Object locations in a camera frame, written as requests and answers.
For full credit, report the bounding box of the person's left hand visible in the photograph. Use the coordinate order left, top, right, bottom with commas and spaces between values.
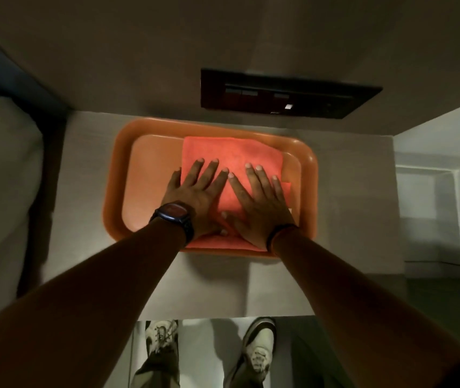
161, 158, 230, 240

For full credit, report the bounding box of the person's right hand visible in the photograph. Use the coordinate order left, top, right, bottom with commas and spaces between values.
221, 163, 296, 252

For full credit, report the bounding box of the orange cloth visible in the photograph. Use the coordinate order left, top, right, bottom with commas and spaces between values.
180, 136, 293, 252

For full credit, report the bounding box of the person's right forearm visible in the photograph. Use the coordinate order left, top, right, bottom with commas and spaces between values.
272, 227, 460, 388

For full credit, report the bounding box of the person's left forearm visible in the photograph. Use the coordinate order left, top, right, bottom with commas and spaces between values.
0, 219, 187, 388

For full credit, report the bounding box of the orange plastic tray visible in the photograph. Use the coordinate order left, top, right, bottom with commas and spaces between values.
102, 118, 319, 257

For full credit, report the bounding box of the black wrist watch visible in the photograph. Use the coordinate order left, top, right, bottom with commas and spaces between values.
149, 201, 195, 245

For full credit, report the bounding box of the black wrist band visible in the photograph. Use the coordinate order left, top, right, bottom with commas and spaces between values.
265, 224, 299, 253

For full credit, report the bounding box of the person's left shoe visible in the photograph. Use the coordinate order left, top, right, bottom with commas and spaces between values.
145, 320, 179, 356

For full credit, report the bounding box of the person's shoe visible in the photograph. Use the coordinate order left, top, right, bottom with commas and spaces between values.
241, 317, 276, 375
145, 320, 179, 356

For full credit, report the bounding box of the person's right shoe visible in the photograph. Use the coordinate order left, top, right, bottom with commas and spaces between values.
241, 317, 276, 375

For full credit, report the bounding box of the person's right trouser leg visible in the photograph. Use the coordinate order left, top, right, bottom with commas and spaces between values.
223, 355, 267, 388

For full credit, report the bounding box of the person's trouser leg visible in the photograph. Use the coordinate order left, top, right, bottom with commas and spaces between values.
223, 355, 267, 388
130, 341, 181, 388

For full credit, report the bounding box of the person's left trouser leg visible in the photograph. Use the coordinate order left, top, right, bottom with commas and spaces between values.
130, 341, 181, 388

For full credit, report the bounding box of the dark wall switch panel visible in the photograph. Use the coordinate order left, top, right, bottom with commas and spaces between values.
200, 68, 383, 119

